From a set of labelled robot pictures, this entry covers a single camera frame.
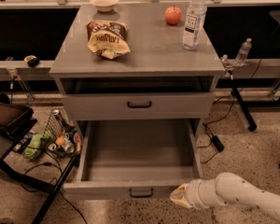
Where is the grey drawer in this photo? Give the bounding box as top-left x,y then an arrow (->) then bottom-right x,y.
63,119 -> 203,200
62,92 -> 215,120

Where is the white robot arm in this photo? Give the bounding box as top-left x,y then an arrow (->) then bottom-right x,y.
170,173 -> 280,223

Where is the grey top drawer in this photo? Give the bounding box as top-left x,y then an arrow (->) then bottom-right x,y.
62,92 -> 215,120

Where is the grey drawer cabinet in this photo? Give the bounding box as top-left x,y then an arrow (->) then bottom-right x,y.
49,3 -> 223,133

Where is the black stand leg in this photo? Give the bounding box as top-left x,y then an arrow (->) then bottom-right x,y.
220,54 -> 259,133

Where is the green plastic bag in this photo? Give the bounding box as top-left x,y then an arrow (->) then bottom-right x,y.
23,133 -> 50,161

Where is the small water bottle on ledge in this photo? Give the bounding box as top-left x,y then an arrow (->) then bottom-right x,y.
234,38 -> 252,66

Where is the crumpled chip bag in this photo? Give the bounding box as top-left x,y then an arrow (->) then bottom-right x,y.
86,21 -> 131,60

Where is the red apple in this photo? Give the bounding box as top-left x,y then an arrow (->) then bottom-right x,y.
164,6 -> 182,25

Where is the black side table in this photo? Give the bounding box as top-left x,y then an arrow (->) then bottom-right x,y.
0,119 -> 79,224

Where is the large clear water bottle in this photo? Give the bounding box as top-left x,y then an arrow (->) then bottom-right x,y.
182,0 -> 207,50

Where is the black tape measure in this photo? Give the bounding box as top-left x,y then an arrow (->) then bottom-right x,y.
24,55 -> 40,67

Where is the white bowl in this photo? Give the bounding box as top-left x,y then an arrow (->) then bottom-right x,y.
90,0 -> 119,12

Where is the wire basket with cans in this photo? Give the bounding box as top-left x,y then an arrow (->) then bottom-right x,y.
42,108 -> 81,158

